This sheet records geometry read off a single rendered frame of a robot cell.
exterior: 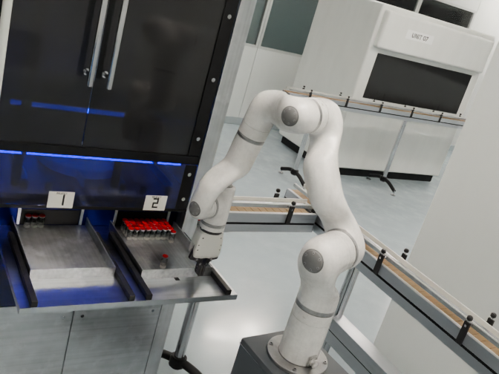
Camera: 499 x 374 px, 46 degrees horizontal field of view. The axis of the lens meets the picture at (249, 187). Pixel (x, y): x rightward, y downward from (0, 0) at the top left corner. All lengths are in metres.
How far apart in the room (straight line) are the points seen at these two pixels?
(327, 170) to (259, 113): 0.27
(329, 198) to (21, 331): 1.24
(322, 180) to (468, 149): 1.47
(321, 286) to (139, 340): 1.09
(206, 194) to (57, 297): 0.52
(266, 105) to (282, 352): 0.73
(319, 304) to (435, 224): 1.49
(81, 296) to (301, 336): 0.65
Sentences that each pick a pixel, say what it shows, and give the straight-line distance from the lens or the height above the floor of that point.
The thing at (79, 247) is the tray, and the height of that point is 0.88.
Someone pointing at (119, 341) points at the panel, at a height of 0.40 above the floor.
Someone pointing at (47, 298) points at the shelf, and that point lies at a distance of 1.79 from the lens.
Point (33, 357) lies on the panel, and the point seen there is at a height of 0.37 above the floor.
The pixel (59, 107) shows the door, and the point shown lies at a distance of 1.93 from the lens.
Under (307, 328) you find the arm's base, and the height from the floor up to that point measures 1.00.
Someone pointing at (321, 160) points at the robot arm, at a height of 1.46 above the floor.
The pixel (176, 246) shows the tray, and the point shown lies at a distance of 2.19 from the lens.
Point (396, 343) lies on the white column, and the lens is 3.31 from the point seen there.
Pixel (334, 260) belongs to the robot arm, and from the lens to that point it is 1.57.
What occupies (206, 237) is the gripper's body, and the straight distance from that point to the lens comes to 1.91.
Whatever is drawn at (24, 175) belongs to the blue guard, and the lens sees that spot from 1.99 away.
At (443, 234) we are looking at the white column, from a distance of 3.05.
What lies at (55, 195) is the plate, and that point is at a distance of 2.04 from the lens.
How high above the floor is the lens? 1.88
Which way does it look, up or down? 19 degrees down
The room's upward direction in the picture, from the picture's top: 16 degrees clockwise
